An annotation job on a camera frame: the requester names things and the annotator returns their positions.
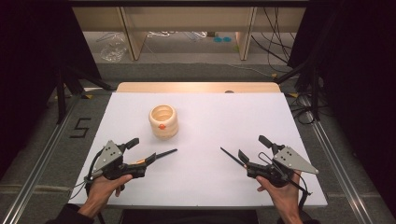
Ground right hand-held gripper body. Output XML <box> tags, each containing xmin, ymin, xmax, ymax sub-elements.
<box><xmin>247</xmin><ymin>143</ymin><xmax>319</xmax><ymax>189</ymax></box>

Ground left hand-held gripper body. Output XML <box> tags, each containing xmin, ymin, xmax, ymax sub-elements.
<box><xmin>90</xmin><ymin>139</ymin><xmax>148</xmax><ymax>182</ymax></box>

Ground thin dark makeup brush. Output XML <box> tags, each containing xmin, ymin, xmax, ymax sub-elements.
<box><xmin>219</xmin><ymin>147</ymin><xmax>248</xmax><ymax>168</ymax></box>

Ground large gold-ferrule makeup brush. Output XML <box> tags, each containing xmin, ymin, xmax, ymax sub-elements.
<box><xmin>135</xmin><ymin>148</ymin><xmax>178</xmax><ymax>165</ymax></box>

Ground cream ringed brush holder cup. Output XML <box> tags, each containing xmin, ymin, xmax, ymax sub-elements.
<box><xmin>148</xmin><ymin>104</ymin><xmax>179</xmax><ymax>141</ymax></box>

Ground person's left hand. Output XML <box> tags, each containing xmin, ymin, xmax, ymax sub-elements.
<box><xmin>78</xmin><ymin>174</ymin><xmax>134</xmax><ymax>218</ymax></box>

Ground person's right hand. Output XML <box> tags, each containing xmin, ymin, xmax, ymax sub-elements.
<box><xmin>255</xmin><ymin>169</ymin><xmax>304</xmax><ymax>222</ymax></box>

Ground black metal stand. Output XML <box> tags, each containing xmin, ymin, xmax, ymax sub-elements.
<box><xmin>274</xmin><ymin>59</ymin><xmax>322</xmax><ymax>122</ymax></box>
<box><xmin>55</xmin><ymin>66</ymin><xmax>115</xmax><ymax>125</ymax></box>

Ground light wooden table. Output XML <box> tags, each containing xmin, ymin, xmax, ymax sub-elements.
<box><xmin>115</xmin><ymin>81</ymin><xmax>282</xmax><ymax>93</ymax></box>

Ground clear plastic bag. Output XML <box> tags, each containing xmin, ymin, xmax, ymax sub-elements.
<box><xmin>99</xmin><ymin>32</ymin><xmax>129</xmax><ymax>63</ymax></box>

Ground black curtain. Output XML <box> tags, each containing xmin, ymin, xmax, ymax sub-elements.
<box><xmin>288</xmin><ymin>0</ymin><xmax>396</xmax><ymax>216</ymax></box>
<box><xmin>0</xmin><ymin>0</ymin><xmax>102</xmax><ymax>178</ymax></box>

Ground light wooden desk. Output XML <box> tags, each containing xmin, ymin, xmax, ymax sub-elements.
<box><xmin>72</xmin><ymin>6</ymin><xmax>307</xmax><ymax>62</ymax></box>

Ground grey right gripper cable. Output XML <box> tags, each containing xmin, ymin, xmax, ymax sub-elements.
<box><xmin>257</xmin><ymin>151</ymin><xmax>283</xmax><ymax>172</ymax></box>

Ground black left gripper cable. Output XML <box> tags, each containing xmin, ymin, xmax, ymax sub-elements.
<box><xmin>68</xmin><ymin>148</ymin><xmax>106</xmax><ymax>200</ymax></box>

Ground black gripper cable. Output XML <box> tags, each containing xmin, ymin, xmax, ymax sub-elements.
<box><xmin>68</xmin><ymin>148</ymin><xmax>106</xmax><ymax>200</ymax></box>
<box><xmin>290</xmin><ymin>171</ymin><xmax>313</xmax><ymax>218</ymax></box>

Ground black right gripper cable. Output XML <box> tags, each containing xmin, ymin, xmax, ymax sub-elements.
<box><xmin>290</xmin><ymin>171</ymin><xmax>313</xmax><ymax>218</ymax></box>

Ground black floor cables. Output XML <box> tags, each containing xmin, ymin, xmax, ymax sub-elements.
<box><xmin>288</xmin><ymin>92</ymin><xmax>329</xmax><ymax>125</ymax></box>

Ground aluminium floor rail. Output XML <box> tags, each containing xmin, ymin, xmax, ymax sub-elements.
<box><xmin>0</xmin><ymin>101</ymin><xmax>80</xmax><ymax>224</ymax></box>
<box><xmin>302</xmin><ymin>94</ymin><xmax>375</xmax><ymax>224</ymax></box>

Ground bundle of black cables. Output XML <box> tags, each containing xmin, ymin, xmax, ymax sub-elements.
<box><xmin>250</xmin><ymin>6</ymin><xmax>297</xmax><ymax>74</ymax></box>

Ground white cable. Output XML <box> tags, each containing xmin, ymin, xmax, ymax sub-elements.
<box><xmin>146</xmin><ymin>30</ymin><xmax>176</xmax><ymax>39</ymax></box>

